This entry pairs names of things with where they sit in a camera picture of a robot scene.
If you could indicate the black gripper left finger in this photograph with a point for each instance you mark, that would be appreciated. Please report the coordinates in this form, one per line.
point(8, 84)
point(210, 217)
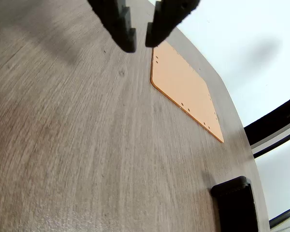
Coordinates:
point(120, 29)

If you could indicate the black and white bar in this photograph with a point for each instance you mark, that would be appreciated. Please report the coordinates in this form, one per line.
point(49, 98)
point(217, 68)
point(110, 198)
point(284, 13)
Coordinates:
point(268, 125)

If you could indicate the black framed pale panel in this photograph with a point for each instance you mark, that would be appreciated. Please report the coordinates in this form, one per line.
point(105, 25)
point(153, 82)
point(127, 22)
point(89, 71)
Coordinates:
point(287, 224)

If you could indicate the orange board with holes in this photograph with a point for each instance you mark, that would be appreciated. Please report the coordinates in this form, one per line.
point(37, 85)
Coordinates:
point(181, 84)

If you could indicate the black block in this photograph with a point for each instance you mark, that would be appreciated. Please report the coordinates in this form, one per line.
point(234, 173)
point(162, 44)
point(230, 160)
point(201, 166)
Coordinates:
point(236, 210)

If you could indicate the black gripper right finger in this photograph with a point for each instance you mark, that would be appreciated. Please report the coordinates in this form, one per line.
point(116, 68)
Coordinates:
point(166, 19)

